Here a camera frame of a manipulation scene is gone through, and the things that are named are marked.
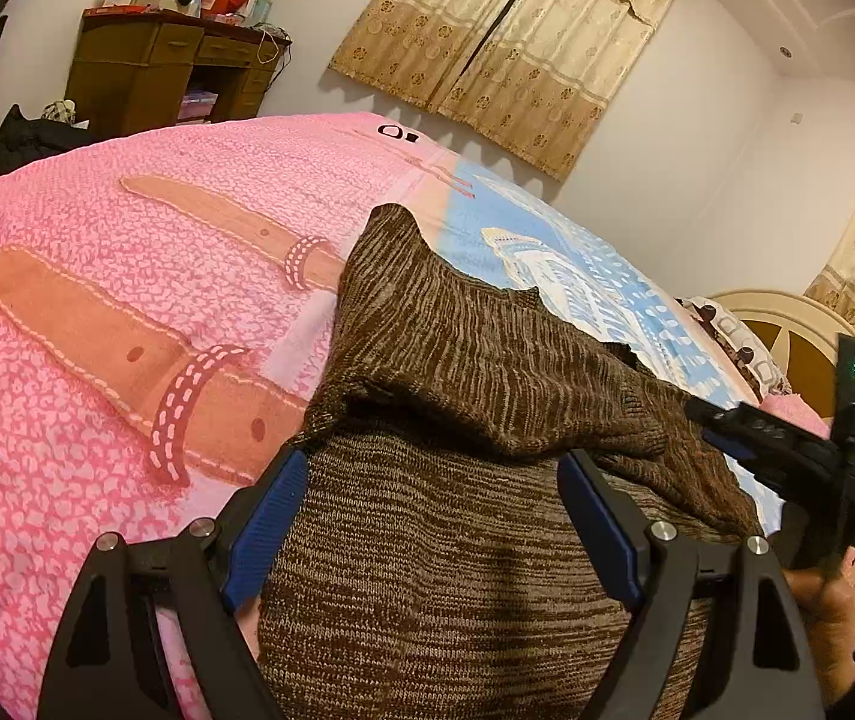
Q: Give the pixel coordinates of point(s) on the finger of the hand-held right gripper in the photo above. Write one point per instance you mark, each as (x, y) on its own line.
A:
(765, 435)

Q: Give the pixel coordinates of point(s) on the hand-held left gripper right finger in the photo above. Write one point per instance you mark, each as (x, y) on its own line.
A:
(598, 532)

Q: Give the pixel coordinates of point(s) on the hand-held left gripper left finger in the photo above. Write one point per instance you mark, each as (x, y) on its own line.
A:
(271, 532)

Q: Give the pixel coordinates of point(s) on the brown knit sweater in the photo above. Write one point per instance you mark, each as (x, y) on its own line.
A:
(435, 360)

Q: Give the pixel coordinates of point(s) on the person's right hand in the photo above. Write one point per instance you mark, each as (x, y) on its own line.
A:
(817, 622)

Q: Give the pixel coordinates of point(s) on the pink pillow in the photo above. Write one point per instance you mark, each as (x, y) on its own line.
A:
(791, 412)

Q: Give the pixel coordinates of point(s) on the cream round headboard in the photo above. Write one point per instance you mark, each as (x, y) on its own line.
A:
(810, 360)

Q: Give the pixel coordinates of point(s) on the white patterned pillow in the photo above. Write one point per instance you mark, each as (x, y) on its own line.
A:
(735, 337)

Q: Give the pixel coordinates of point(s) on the pink and blue printed blanket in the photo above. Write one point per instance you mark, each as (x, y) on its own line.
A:
(60, 405)

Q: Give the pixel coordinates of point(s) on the pink box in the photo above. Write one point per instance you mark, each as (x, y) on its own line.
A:
(197, 105)

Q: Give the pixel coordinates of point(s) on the black bag by desk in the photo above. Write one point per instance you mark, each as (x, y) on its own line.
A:
(37, 142)

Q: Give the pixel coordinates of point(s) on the brown wooden desk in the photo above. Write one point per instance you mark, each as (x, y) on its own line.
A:
(135, 67)

